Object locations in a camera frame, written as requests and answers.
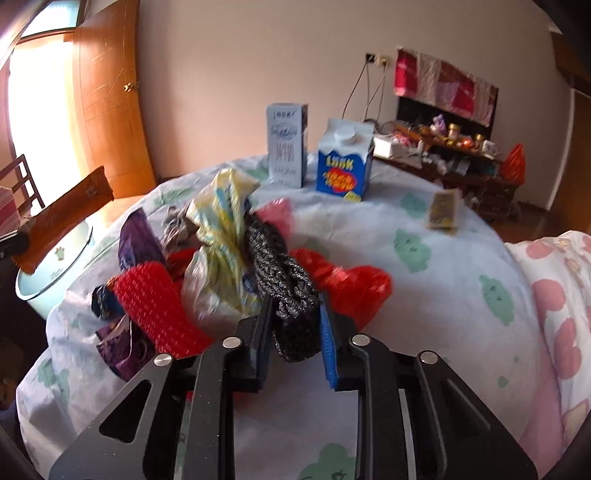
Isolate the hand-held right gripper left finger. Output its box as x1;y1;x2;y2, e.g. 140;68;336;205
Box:
48;293;275;480

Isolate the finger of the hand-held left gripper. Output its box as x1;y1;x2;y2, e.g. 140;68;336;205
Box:
0;228;31;260

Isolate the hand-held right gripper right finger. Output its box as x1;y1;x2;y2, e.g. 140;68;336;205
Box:
318;293;539;480

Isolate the light blue printed basin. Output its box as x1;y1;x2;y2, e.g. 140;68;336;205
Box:
16;222;95;319

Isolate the brown wrapper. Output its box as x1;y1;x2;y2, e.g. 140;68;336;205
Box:
11;166;115;274

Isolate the black knit cloth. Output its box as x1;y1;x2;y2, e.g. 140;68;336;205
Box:
244;215;321;363

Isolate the red plastic bag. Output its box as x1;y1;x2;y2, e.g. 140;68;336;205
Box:
291;247;393;328

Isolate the dark blue wrapper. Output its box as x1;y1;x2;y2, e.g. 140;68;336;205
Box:
91;286;125;320

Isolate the red foam net sleeve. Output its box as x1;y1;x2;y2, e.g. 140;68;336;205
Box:
111;261;215;361

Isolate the purple foil wrapper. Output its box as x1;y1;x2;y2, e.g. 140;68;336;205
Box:
117;208;164;278

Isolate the yellow white plastic bag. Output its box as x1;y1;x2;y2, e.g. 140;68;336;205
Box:
181;168;264;333

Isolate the grey cloth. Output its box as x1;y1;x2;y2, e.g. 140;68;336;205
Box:
161;205;199;245

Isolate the dark wooden chair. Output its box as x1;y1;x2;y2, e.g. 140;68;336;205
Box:
0;154;44;217

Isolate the white green-print tablecloth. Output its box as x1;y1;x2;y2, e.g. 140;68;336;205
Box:
16;154;568;480

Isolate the pink plastic bag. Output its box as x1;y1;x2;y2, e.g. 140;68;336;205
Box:
256;198;296;245

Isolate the wooden door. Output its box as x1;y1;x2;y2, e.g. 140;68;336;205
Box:
71;0;158;199

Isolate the small gold dark packet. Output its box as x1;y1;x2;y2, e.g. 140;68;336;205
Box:
426;190;459;232

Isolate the blue gable-top carton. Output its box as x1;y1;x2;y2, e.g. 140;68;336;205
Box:
316;119;375;202

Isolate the tall white blue carton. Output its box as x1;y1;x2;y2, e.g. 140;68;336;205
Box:
266;102;309;188

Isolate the white flat box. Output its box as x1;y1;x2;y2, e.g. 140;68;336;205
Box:
373;136;423;160

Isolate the cluttered wooden cabinet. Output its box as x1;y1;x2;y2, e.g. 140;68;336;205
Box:
369;120;522;222

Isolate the pink printed blanket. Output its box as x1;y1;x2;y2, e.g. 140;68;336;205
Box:
503;229;591;462

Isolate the red gift bag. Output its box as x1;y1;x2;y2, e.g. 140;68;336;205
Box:
501;143;526;185

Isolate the red patterned cover cloth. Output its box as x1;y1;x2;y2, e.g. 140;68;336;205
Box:
393;46;500;127

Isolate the thin dark cable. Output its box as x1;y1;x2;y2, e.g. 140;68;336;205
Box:
364;65;386;121
342;60;374;120

